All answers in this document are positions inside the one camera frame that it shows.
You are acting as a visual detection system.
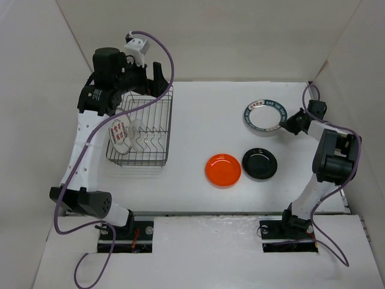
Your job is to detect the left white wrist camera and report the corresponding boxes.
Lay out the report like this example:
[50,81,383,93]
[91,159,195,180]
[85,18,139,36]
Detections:
[123,33,150,67]

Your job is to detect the black plate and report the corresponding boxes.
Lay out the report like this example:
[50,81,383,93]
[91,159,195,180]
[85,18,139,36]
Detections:
[242,148,278,181]

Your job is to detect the clear glass plate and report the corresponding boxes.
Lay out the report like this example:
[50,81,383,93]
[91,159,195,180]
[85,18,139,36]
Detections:
[128,119,147,153]

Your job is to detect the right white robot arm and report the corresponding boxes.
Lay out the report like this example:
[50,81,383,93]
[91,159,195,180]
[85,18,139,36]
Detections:
[277,100,362,239]

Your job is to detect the grey wire dish rack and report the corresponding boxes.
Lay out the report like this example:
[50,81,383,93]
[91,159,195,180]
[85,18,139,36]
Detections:
[105,89,173,167]

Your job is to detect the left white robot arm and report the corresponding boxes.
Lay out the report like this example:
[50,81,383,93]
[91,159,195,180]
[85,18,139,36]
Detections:
[49,48,172,239]

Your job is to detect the orange plate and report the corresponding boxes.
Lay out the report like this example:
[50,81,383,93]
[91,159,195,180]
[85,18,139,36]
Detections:
[205,154,242,188]

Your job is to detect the white plate teal rim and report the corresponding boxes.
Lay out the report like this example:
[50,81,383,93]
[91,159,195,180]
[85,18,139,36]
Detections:
[243,99,288,134]

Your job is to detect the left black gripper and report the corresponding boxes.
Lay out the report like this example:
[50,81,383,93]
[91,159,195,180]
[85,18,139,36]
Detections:
[114,53,169,98]

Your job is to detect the white plate red characters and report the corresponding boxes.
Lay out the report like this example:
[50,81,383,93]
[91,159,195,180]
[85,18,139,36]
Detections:
[108,118,131,155]

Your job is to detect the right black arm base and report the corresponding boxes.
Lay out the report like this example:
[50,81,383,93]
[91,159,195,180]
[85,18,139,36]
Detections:
[257,219,318,253]

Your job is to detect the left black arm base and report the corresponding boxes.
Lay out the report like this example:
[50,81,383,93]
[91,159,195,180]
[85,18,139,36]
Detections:
[95,220,154,253]

